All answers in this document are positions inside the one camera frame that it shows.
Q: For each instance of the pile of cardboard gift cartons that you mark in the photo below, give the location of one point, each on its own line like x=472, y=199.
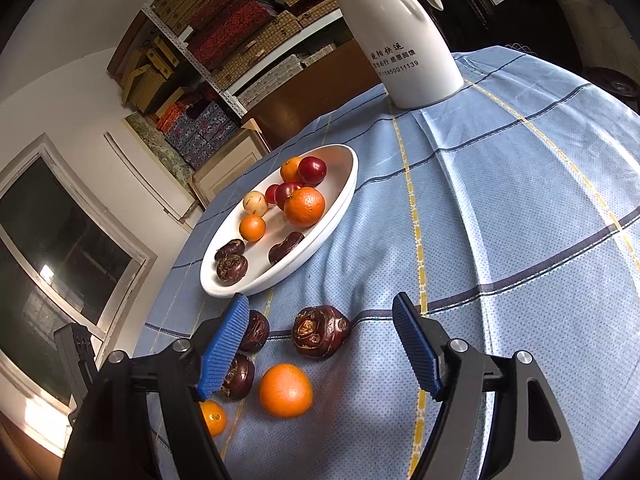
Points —
x=200, y=130

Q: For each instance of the rows of patterned flat boxes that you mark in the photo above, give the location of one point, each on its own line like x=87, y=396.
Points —
x=240, y=25

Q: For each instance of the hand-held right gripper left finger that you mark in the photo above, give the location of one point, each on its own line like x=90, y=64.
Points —
x=222, y=350

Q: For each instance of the marbled green board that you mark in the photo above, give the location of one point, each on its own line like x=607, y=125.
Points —
x=160, y=155

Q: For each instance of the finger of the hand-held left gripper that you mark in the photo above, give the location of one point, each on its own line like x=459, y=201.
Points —
x=75, y=360

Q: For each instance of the blue checked tablecloth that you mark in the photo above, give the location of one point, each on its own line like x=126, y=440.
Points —
x=500, y=210

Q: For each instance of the large dimpled mandarin orange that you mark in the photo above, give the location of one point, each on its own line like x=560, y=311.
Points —
x=305, y=206

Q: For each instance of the dark brown water chestnut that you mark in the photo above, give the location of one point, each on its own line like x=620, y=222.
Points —
x=239, y=376
x=231, y=270
x=230, y=249
x=255, y=330
x=286, y=247
x=320, y=332

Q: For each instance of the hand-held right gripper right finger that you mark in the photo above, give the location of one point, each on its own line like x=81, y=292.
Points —
x=417, y=350

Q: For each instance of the metal framed window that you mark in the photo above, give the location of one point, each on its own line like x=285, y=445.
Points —
x=60, y=260

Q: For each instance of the yellow plum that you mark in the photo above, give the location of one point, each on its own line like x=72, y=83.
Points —
x=254, y=202

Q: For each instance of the white thermos jug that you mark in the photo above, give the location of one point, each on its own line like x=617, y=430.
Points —
x=400, y=35

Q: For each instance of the small smooth orange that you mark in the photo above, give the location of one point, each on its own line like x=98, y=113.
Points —
x=252, y=227
x=290, y=169
x=214, y=417
x=286, y=390

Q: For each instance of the white ceramic plate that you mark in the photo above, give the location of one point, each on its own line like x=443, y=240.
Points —
x=330, y=185

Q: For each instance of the small red plum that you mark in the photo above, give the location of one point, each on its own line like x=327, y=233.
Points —
x=271, y=193
x=287, y=192

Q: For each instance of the thin wooden strip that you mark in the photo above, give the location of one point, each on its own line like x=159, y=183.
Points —
x=150, y=180

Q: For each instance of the large red plum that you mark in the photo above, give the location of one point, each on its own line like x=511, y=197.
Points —
x=312, y=169

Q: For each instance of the white metal shelf rack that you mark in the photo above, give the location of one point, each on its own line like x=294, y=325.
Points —
x=200, y=67

